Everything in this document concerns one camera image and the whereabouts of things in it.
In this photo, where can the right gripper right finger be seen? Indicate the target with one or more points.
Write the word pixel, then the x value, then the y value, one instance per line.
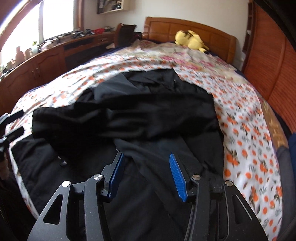
pixel 218 209

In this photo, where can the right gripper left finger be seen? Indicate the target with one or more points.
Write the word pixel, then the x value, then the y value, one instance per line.
pixel 76 211

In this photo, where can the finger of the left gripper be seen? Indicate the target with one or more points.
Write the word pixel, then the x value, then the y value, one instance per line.
pixel 7 118
pixel 12 136

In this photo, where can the black double-breasted coat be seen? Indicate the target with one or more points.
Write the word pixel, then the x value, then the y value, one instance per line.
pixel 145 115

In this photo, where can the person's left hand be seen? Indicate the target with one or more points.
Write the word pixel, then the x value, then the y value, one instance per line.
pixel 4 170

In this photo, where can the orange print bed sheet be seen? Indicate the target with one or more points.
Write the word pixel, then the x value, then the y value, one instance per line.
pixel 247 122

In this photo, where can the grey folded garment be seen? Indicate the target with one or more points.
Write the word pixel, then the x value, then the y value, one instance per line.
pixel 288 186

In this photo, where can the pink ceramic bottle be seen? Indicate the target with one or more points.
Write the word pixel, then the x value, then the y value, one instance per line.
pixel 19 56

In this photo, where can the long wooden desk cabinet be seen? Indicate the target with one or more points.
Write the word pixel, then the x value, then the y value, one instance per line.
pixel 48 65

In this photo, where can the blue folded garment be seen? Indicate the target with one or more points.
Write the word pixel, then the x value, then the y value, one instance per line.
pixel 292 148

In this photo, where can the red basket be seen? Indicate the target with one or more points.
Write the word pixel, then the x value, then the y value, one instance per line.
pixel 99 31

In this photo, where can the wooden chair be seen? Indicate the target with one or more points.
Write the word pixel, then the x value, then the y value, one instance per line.
pixel 124 36

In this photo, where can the pink floral blanket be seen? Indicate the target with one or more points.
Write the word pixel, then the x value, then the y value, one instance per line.
pixel 183 56

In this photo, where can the wooden louvered wardrobe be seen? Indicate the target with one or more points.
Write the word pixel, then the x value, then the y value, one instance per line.
pixel 270 65

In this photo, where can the wooden bed headboard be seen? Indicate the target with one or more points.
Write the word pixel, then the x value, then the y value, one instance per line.
pixel 165 29

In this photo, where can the yellow plush toy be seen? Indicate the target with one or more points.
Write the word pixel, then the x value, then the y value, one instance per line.
pixel 191 40

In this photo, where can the window with wooden frame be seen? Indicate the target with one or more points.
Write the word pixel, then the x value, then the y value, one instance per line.
pixel 32 22

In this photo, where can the white wall shelf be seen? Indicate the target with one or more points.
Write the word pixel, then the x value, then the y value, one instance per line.
pixel 110 6

